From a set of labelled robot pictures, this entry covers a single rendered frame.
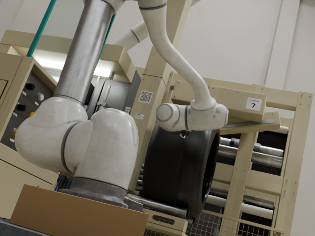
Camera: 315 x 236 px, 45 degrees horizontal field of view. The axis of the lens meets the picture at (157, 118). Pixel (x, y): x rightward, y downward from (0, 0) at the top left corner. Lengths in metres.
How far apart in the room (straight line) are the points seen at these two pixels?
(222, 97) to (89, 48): 1.41
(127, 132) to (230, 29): 6.08
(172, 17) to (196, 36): 4.27
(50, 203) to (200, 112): 0.76
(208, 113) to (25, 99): 0.79
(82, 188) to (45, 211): 0.13
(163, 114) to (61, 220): 0.71
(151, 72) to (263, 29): 5.01
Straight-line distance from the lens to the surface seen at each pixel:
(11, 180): 1.71
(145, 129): 2.23
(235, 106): 2.49
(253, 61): 6.87
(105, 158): 1.02
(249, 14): 7.31
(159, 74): 2.36
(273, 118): 2.62
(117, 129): 1.05
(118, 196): 1.04
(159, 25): 1.39
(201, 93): 1.48
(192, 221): 2.26
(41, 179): 1.90
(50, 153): 1.13
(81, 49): 1.27
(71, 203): 0.95
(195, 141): 1.93
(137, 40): 2.93
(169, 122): 1.51
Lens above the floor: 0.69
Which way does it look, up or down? 18 degrees up
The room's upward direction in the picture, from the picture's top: 17 degrees clockwise
